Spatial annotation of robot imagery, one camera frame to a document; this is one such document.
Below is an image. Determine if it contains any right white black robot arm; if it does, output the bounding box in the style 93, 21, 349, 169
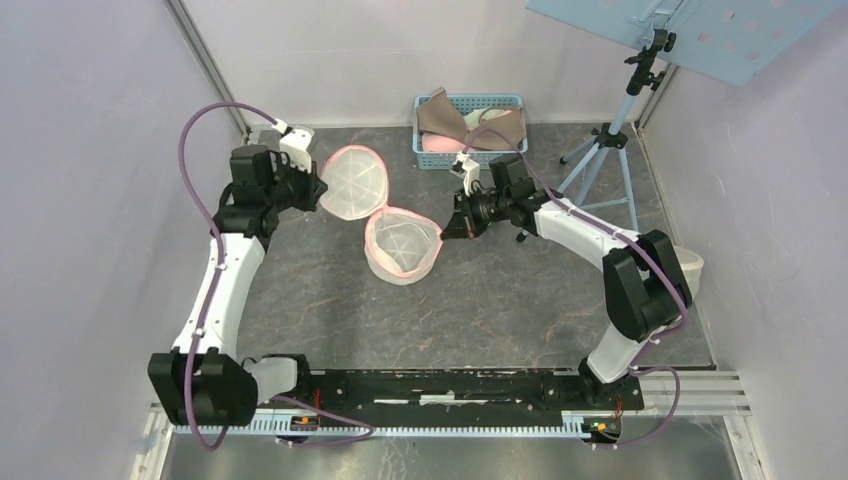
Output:
441, 153, 693, 408

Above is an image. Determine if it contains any purple cable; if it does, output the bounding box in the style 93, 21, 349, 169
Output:
460, 127, 690, 451
178, 101, 376, 453

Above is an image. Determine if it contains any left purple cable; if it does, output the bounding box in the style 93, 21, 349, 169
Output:
178, 101, 376, 453

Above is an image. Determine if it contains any light blue perforated board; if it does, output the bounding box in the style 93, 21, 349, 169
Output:
526, 0, 846, 87

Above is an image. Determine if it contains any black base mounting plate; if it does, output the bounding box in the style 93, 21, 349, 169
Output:
288, 368, 645, 428

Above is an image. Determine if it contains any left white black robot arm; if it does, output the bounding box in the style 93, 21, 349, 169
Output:
147, 145, 327, 427

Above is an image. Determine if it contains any light green cloth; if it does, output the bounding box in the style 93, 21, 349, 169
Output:
463, 107, 511, 131

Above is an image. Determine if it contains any light blue cable rail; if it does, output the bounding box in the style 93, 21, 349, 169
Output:
173, 410, 598, 439

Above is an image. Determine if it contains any white round tub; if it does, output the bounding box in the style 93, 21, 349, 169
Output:
674, 245, 705, 298

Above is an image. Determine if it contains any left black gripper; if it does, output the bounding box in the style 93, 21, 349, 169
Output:
265, 154, 329, 214

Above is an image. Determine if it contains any blue tripod stand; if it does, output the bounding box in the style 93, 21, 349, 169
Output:
556, 28, 677, 230

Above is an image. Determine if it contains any blue plastic basket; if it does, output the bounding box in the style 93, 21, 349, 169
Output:
412, 88, 528, 170

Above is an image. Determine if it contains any pink cloth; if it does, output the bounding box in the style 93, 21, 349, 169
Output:
421, 132, 465, 153

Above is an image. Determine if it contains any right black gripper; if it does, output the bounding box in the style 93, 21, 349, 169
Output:
441, 185, 510, 241

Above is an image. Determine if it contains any white mesh laundry bag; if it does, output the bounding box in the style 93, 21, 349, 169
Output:
319, 145, 443, 286

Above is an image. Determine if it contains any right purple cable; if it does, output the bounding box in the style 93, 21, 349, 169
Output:
460, 127, 690, 451

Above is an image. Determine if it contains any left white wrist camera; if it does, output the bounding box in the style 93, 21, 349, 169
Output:
276, 126, 314, 174

